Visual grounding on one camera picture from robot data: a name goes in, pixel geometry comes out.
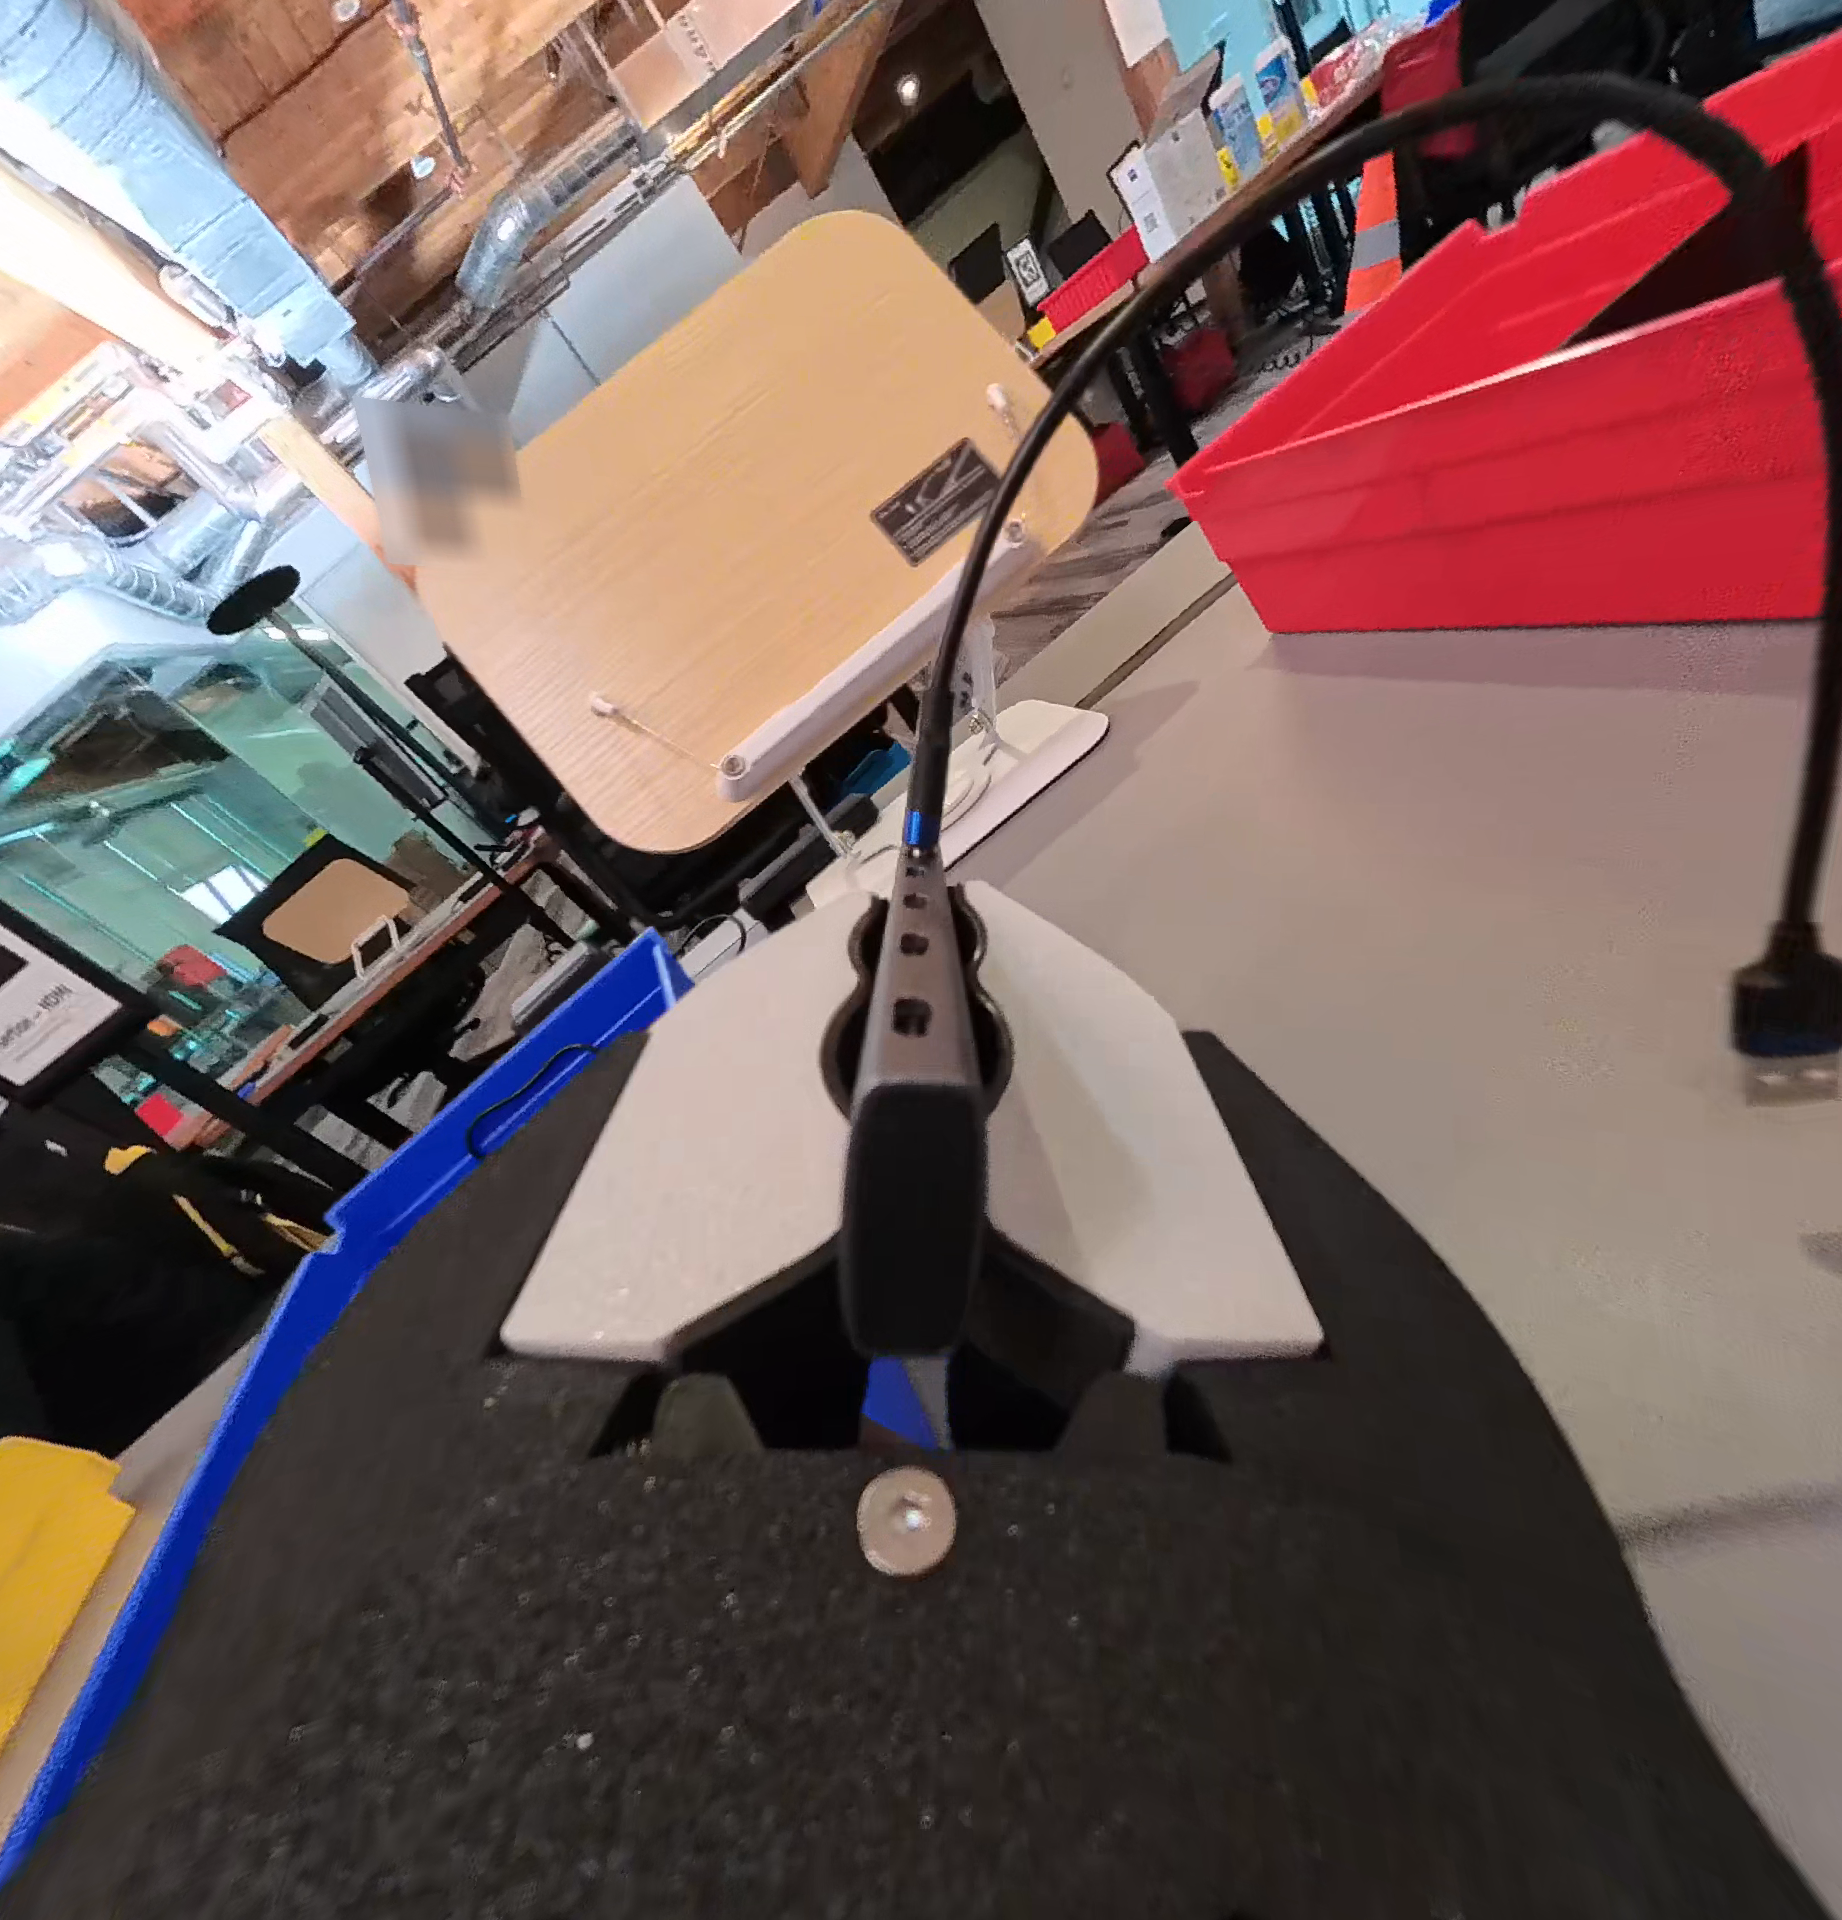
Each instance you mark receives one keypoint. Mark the white cardboard box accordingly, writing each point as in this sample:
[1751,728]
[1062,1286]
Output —
[1175,180]

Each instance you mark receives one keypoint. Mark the small tag sign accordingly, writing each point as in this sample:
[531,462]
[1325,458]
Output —
[1027,272]

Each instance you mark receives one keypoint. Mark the blue plastic bin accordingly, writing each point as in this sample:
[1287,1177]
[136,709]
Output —
[623,989]

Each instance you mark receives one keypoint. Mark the large silver insulated duct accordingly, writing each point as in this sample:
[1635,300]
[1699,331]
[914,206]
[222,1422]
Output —
[156,151]

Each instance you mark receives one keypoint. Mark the orange traffic cone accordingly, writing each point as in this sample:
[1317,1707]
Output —
[1377,247]

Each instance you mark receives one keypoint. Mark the black white tag sign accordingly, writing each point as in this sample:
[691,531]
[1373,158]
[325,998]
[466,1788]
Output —
[35,1020]

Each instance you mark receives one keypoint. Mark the small red bin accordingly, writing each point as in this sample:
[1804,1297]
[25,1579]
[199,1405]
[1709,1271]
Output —
[1097,284]

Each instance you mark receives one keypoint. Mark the black yellow backpack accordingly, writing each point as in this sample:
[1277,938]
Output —
[99,1246]

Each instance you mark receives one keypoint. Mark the black light stand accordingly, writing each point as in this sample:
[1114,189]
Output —
[256,600]

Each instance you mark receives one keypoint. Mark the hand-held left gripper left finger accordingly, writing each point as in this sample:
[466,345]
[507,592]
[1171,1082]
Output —
[681,1182]

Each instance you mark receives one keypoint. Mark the white blue wipes container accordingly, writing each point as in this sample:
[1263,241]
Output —
[1277,90]
[1231,126]

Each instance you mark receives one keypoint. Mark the grey desk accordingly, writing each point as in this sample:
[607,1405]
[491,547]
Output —
[1386,929]

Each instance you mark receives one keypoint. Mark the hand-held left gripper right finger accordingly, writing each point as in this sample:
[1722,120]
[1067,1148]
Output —
[1146,1182]

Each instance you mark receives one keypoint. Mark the yellow plastic bin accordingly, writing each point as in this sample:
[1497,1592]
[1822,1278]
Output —
[35,1575]

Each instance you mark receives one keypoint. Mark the red plastic bin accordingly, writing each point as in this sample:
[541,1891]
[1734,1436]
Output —
[1538,495]

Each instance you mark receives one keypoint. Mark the black bin divider panel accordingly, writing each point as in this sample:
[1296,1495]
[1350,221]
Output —
[1716,254]

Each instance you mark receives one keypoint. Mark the silver spiral duct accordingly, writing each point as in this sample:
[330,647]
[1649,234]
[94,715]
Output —
[531,238]

